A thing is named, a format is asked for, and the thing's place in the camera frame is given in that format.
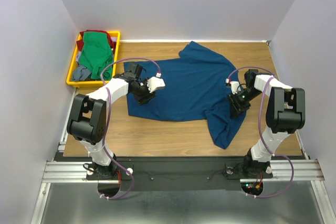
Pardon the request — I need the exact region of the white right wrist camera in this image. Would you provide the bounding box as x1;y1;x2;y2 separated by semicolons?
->
225;78;240;94

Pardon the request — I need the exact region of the red t shirt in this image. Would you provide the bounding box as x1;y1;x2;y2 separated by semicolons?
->
76;29;117;51

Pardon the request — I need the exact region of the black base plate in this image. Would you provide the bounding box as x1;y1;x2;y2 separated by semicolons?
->
56;157;272;195

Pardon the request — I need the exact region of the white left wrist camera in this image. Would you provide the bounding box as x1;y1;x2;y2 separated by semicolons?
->
146;77;165;93

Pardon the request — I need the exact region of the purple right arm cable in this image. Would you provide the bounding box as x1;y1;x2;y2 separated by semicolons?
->
225;66;295;200

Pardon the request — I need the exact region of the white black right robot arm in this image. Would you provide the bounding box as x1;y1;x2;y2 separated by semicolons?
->
226;69;306;177

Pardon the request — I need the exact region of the aluminium frame rail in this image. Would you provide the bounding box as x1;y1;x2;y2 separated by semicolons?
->
30;87;100;224

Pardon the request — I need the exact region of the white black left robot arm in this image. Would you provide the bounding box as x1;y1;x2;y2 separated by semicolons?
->
67;62;155;179

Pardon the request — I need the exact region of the grey t shirt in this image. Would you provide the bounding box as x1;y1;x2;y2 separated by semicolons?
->
71;65;91;82

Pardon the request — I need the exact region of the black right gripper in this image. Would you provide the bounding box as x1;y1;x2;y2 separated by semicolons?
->
226;88;262;118

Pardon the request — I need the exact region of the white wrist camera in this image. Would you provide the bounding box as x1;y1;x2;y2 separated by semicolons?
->
225;78;240;94
146;77;165;93

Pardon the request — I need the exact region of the blue t shirt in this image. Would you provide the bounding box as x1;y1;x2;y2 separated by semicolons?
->
127;41;246;149

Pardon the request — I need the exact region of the green t shirt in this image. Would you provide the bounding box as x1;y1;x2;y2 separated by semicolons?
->
79;32;113;80

